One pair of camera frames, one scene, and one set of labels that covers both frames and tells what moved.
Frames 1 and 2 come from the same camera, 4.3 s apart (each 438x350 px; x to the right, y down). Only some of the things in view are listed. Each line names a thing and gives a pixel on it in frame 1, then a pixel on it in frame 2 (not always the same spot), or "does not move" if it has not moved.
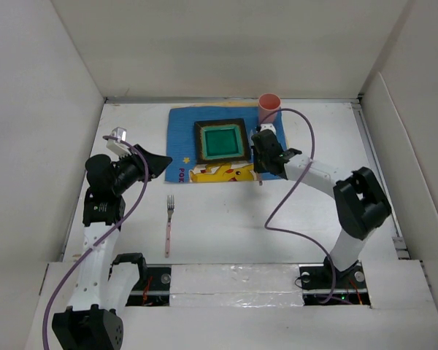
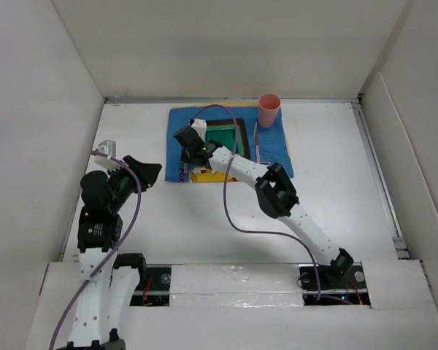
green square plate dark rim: [220, 140] does not move
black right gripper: [258, 167] to [185, 157]
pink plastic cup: [268, 104] does not move
